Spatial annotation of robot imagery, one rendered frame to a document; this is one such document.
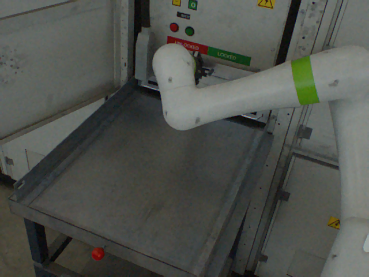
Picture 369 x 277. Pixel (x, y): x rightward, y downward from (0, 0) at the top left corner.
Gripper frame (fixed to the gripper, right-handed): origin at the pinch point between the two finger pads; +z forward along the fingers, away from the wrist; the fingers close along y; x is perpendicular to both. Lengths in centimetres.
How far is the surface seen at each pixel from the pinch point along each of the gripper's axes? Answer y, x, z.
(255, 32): -17.8, 14.8, -1.9
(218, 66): -3.9, 4.9, 1.6
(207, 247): 44, 24, -40
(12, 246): 105, -74, 25
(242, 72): -4.2, 13.8, 1.3
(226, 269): 79, 27, 34
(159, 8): -17.9, -20.7, -1.4
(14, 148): 62, -95, 39
